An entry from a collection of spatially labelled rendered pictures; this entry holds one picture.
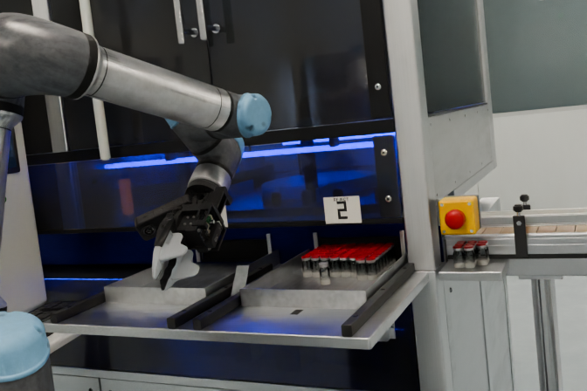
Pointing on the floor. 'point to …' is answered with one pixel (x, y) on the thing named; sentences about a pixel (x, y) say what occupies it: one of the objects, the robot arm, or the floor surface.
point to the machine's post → (415, 165)
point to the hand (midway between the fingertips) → (157, 278)
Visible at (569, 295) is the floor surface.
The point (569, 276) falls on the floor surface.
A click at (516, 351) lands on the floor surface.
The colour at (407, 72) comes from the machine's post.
